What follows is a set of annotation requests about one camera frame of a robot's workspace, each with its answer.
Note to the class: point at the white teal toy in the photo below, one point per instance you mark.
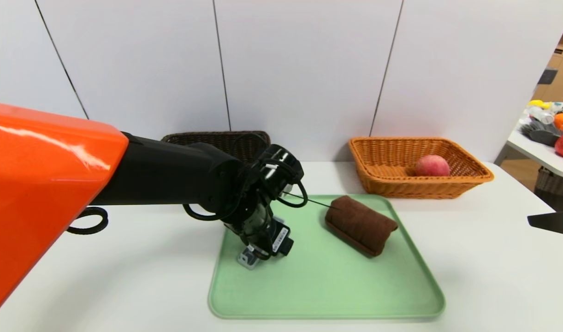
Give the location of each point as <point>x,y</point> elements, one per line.
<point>560,109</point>

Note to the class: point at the orange wicker basket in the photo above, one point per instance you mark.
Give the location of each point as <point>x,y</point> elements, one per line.
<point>415,189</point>

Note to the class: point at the grey pencil lead case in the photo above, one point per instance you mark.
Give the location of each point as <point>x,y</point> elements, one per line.
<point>248,261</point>

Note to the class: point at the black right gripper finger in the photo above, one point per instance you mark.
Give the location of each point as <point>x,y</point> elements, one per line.
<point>560,223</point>

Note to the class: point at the light green plastic tray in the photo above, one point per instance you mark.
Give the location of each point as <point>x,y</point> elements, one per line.
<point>332,290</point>

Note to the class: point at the brown towel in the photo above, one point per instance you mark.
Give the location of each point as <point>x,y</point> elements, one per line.
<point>359,226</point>

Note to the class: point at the dark grey brush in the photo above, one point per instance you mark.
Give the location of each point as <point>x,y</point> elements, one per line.
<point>539,134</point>

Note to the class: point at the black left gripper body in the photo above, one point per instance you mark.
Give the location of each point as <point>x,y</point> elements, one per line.
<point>280,240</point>

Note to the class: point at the yellow banana toy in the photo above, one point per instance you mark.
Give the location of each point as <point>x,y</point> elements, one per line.
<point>537,104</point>

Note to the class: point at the red peach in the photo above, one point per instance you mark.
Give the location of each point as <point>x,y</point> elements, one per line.
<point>432,166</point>

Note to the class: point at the white side table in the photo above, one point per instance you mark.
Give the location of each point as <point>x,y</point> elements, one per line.
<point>539,156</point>

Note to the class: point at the grey woven stool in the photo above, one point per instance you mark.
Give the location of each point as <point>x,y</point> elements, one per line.
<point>555,184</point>

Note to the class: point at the white plastic bottle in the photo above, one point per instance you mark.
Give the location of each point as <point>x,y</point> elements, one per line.
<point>539,116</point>

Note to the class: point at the dark brown wicker basket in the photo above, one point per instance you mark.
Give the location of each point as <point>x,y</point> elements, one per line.
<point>244,143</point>

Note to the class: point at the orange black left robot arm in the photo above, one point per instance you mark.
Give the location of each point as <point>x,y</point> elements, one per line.
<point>170,175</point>

